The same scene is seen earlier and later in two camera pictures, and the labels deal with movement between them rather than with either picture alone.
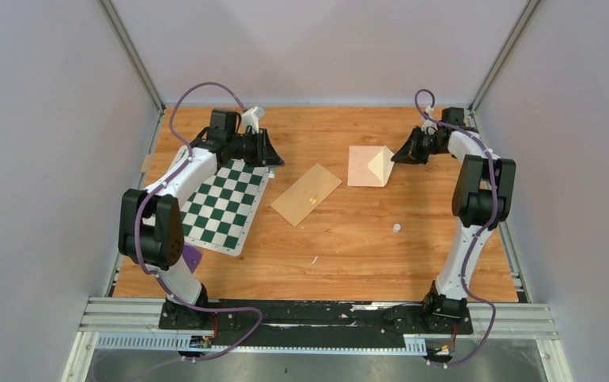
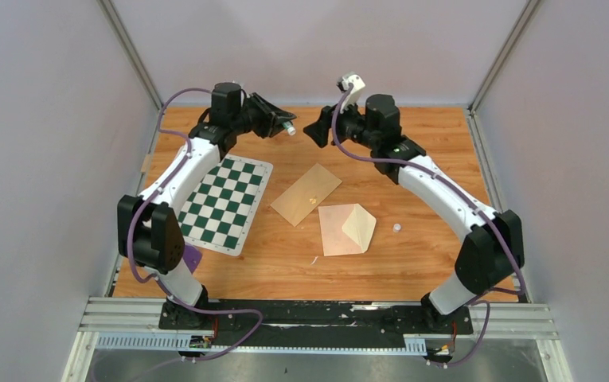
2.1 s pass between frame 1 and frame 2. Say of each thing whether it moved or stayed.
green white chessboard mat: stayed
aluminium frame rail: stayed
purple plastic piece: stayed
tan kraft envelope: stayed
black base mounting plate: stayed
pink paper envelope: moved
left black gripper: moved
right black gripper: moved
